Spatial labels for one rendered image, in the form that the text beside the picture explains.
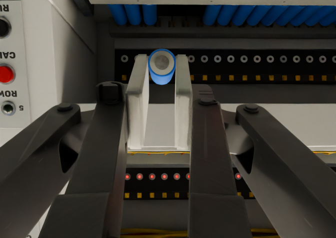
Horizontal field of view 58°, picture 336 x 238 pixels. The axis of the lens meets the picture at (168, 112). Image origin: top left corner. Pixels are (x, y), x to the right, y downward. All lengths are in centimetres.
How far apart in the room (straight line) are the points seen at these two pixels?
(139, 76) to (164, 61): 4
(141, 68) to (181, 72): 2
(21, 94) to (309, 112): 29
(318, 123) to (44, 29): 29
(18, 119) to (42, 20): 10
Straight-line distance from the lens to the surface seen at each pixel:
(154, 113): 31
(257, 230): 56
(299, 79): 51
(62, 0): 35
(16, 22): 33
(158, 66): 19
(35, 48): 32
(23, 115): 33
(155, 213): 57
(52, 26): 32
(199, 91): 16
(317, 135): 35
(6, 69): 33
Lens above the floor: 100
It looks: 11 degrees up
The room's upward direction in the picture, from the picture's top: 180 degrees counter-clockwise
